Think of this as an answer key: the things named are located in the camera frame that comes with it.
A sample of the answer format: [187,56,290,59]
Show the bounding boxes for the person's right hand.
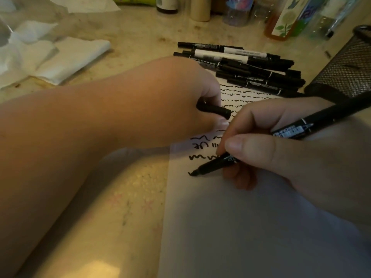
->
[216,97,371,226]

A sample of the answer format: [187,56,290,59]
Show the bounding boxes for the person's left hand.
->
[116,56,231,148]

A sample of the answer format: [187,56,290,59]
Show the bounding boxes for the black pen cap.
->
[196,100,232,120]

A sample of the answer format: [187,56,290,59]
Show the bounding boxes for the black marker pen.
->
[187,91,371,177]

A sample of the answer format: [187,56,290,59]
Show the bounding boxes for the pile of black pens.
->
[173,42,306,98]

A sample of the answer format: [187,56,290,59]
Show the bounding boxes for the white paper sheet fine scribbles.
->
[158,78,371,278]

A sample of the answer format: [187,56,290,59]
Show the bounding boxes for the black mesh pen holder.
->
[304,25,371,103]

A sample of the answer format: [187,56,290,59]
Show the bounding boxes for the person's left forearm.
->
[0,81,128,278]

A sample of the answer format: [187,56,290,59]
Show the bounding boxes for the brown spray bottle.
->
[156,0,179,14]

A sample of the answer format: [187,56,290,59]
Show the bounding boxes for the beige cup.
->
[190,0,212,22]

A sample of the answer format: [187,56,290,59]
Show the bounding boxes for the folded white napkin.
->
[33,36,112,86]

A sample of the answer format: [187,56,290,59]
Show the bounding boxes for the colourful snack packet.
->
[111,0,157,7]

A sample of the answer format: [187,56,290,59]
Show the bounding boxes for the clear bottle purple cap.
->
[222,0,255,27]

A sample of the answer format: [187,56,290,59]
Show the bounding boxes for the flat white tissue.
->
[49,0,121,14]

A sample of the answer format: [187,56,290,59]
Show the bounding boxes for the clear bottle white cap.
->
[252,0,279,24]

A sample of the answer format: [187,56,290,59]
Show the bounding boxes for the orange tea bottle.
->
[264,0,305,41]

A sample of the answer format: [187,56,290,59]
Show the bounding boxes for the crumpled white tissue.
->
[0,20,58,90]

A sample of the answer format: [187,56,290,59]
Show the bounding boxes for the green soda bottle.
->
[293,0,322,37]

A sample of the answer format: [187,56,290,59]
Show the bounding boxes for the water bottle teal cap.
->
[310,0,360,38]

